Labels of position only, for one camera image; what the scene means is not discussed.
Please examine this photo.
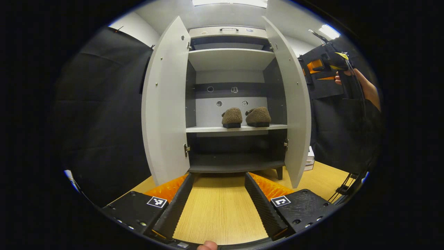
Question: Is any white and grey shoe cabinet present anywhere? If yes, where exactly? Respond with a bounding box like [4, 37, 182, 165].
[141, 16, 312, 189]

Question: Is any white cabinet drawer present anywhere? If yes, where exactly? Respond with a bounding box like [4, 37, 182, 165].
[189, 25, 268, 39]

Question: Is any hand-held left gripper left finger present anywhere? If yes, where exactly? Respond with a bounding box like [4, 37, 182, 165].
[101, 173, 195, 242]

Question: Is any black metal stand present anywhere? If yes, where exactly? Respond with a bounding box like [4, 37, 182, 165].
[328, 171, 364, 205]

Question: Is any large ceiling light panel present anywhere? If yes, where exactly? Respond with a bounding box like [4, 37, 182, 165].
[192, 0, 268, 8]

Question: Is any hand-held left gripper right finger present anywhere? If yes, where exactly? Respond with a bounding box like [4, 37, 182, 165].
[244, 172, 339, 242]

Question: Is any brown fuzzy shoe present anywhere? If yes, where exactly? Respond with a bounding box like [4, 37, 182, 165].
[221, 107, 243, 128]
[245, 107, 272, 127]

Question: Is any small ceiling light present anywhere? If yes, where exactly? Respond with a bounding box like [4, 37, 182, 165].
[318, 24, 341, 40]

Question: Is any black backdrop cloth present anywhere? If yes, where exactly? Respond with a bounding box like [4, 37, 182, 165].
[57, 26, 384, 207]

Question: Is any white cabinet door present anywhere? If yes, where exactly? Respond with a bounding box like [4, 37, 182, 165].
[141, 16, 192, 185]
[262, 16, 312, 189]

